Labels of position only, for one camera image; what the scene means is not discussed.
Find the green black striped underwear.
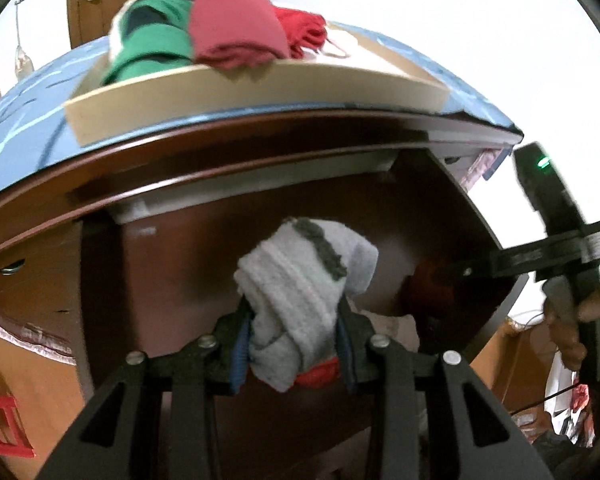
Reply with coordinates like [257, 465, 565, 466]
[101, 0, 197, 86]

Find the white plastic bag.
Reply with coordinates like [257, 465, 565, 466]
[544, 350, 598, 448]

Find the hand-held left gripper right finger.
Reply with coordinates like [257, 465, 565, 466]
[336, 297, 553, 480]

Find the dark wooden desk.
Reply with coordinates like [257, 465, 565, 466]
[0, 105, 526, 411]

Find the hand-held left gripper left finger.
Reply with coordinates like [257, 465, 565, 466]
[37, 305, 256, 480]

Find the shallow cardboard box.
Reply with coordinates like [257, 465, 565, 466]
[64, 22, 451, 148]

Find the red plastic stool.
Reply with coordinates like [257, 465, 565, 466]
[0, 395, 36, 458]

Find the dark red underwear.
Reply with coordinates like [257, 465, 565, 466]
[187, 0, 292, 70]

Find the dark wooden drawer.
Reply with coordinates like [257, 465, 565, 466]
[80, 150, 528, 480]

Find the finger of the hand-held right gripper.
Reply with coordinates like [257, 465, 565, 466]
[449, 231, 582, 282]

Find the person's right hand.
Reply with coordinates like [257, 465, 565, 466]
[544, 282, 600, 372]

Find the grey sock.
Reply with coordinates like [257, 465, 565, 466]
[234, 217, 379, 393]

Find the beige tassel tie-back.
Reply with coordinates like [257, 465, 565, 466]
[14, 2, 35, 78]

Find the brown wooden door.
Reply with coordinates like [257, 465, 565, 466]
[66, 0, 216, 48]

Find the blue checked tablecloth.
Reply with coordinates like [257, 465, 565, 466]
[0, 20, 523, 206]

